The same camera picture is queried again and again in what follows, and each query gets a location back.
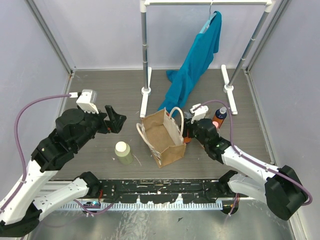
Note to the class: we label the blue pump bottle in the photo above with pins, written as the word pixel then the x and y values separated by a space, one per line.
pixel 187 139

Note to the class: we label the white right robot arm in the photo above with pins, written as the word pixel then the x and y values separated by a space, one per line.
pixel 278 187

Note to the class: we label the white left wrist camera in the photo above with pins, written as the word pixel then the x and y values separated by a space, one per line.
pixel 86 100

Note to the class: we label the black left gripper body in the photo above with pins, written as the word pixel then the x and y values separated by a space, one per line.
pixel 107 122

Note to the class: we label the pink cap peach bottle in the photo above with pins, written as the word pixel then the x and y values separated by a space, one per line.
pixel 216 124

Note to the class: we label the light blue clothes hanger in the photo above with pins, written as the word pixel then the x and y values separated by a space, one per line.
pixel 209 20

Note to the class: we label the burlap canvas tote bag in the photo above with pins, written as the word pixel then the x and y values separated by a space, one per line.
pixel 163 134

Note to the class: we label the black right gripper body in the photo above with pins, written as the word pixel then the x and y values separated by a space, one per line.
pixel 195 133

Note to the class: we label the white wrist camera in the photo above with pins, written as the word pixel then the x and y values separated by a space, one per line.
pixel 86 100
pixel 198 112

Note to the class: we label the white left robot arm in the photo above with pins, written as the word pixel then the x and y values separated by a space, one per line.
pixel 73 129

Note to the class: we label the dark pump bottle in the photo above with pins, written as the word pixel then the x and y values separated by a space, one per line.
pixel 220 115

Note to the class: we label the slotted cable duct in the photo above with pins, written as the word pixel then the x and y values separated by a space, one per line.
pixel 176 206

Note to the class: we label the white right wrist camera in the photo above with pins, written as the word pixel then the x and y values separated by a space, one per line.
pixel 198 112

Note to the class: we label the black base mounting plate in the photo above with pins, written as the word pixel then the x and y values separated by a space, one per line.
pixel 160 191

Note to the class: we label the teal t-shirt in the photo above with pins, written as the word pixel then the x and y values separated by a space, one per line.
pixel 197 61

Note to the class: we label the metal clothes rack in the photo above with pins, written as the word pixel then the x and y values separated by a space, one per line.
pixel 228 87

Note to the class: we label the green bottle white cap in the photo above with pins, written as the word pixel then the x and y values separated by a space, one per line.
pixel 123 153

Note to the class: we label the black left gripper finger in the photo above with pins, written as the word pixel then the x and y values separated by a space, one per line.
pixel 116 122
pixel 110 112

